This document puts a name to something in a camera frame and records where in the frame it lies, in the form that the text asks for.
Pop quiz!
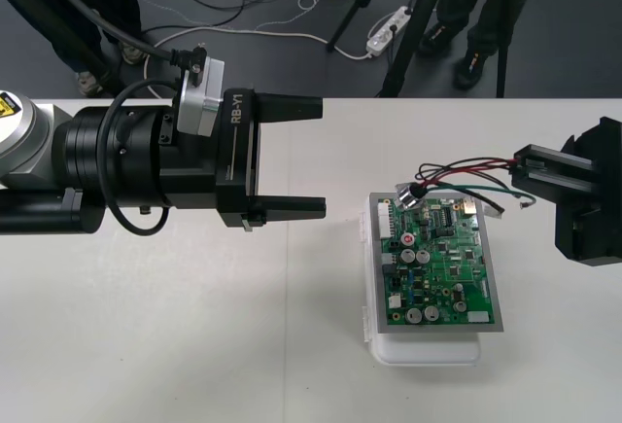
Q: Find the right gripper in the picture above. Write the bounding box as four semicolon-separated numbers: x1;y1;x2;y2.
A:
509;116;622;266

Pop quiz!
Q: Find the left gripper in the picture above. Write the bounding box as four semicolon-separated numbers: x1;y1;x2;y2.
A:
157;87;328;232

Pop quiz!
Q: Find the cable bundle with metal plug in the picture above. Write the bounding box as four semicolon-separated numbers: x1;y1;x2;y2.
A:
394;156;536;215

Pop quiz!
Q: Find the black tripod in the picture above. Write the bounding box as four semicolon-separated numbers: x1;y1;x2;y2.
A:
326;0;396;53
380;0;517;99
0;0;128;98

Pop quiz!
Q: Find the white power strip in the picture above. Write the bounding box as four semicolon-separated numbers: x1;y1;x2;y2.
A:
365;4;414;59

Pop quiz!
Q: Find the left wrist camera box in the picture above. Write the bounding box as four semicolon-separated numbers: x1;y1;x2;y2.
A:
175;54;226;138

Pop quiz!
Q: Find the white power cable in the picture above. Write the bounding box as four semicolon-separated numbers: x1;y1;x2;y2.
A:
144;25;371;99

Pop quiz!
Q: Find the green circuit board grey frame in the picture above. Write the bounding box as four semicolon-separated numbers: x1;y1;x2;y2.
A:
367;192;505;335

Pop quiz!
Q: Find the black floor cable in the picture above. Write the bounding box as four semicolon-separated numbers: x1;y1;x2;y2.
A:
125;0;312;50

